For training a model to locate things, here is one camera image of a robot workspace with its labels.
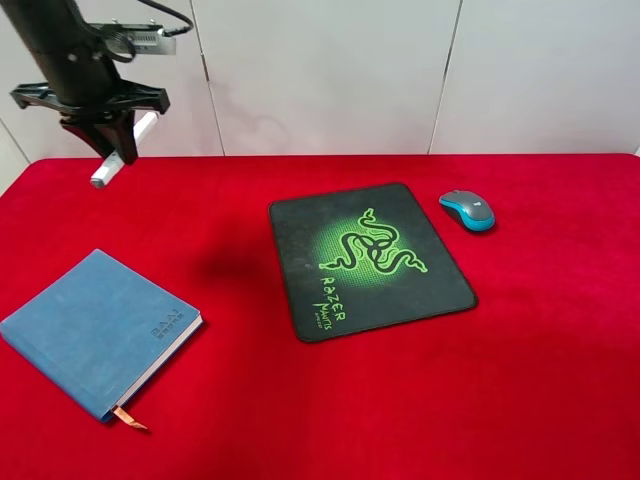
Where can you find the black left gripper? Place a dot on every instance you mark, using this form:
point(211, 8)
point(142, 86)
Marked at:
point(82, 83)

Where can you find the white pen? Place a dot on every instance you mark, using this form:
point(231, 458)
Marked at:
point(106, 172)

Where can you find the grey blue computer mouse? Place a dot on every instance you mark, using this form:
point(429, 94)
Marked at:
point(469, 209)

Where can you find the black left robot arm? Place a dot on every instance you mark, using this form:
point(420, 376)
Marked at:
point(45, 15)

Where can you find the blue hardcover notebook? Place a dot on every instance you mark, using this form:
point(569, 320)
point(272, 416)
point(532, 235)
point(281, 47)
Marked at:
point(100, 332)

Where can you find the black green Razer mousepad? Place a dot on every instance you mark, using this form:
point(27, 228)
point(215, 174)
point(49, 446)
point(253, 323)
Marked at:
point(363, 259)

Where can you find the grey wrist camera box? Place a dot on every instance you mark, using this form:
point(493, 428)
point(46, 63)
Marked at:
point(144, 39)

